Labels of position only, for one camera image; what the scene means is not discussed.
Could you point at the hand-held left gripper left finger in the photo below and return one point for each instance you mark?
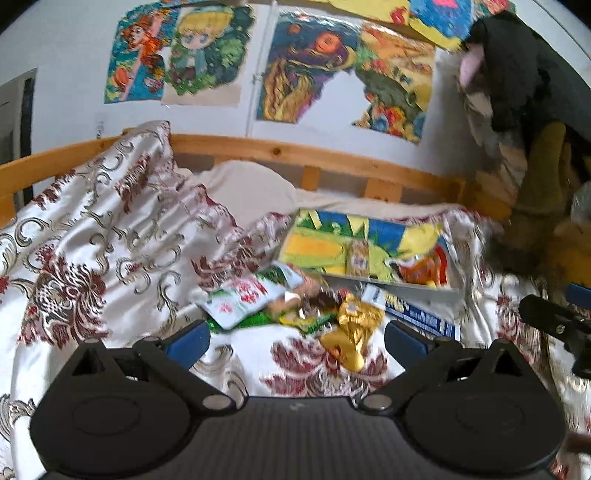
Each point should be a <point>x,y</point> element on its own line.
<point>189,345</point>

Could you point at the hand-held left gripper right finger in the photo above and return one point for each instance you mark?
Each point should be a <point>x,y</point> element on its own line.
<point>407,341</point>

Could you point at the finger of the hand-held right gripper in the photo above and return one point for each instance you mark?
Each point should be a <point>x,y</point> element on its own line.
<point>549,318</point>
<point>580,293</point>

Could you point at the blue snack packet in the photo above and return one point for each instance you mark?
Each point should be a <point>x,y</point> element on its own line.
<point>415,314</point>

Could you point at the gold foil snack wrapper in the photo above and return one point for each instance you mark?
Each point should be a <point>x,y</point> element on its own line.
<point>353,330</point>

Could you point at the white and green snack packet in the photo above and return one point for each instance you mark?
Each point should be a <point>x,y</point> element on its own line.
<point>240,295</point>

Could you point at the orange snack packet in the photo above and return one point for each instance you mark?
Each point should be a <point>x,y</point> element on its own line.
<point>422,270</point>

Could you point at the dark brown snack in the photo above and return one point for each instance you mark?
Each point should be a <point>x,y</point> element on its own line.
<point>323,300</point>

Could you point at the oat bar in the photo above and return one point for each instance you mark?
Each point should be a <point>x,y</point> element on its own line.
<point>358,258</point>

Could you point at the rice cracker packet red print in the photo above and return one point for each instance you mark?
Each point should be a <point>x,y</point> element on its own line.
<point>284,304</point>

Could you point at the grey box with colourful lining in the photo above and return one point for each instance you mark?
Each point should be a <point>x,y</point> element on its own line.
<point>323,249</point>

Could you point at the yellow-brown bundle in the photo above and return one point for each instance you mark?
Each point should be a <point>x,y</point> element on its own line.
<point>570,254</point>

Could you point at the clear plastic bag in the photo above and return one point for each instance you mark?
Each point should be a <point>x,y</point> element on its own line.
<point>582,203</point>

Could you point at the floral satin blanket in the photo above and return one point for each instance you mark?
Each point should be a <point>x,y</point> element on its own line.
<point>115,240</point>

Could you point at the beige patterned hanging cloth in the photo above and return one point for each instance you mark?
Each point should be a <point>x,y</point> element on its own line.
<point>498,147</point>

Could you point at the beige pillow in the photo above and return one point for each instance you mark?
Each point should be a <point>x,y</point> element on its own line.
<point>249,184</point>

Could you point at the black hanging garment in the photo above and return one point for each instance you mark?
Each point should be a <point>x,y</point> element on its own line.
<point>517,69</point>

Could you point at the pink cloth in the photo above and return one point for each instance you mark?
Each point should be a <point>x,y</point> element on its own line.
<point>471,64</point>

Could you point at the wooden bed frame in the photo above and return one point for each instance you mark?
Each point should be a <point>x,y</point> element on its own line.
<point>277,151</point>

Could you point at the landscape painting torn wall poster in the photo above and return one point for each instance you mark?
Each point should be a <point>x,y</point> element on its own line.
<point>397,78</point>

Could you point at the swirl painting torn wall poster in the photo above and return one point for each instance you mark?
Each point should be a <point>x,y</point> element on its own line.
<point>300,69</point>

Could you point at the blond cartoon child wall poster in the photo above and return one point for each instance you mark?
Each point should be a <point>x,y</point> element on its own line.
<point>207,50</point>

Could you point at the orange-haired figure wall poster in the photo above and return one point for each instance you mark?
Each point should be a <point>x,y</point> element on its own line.
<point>134,50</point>

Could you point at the blue and yellow wall poster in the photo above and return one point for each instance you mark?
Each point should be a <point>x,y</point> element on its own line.
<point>443,21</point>

